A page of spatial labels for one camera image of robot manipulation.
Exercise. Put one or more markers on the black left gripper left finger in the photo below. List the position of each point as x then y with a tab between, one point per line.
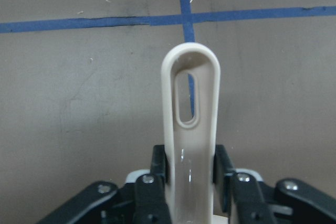
149	189

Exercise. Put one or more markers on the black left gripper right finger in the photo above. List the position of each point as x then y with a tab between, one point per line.
240	194

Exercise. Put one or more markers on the grey plastic dustpan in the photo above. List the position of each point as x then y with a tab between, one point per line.
190	145

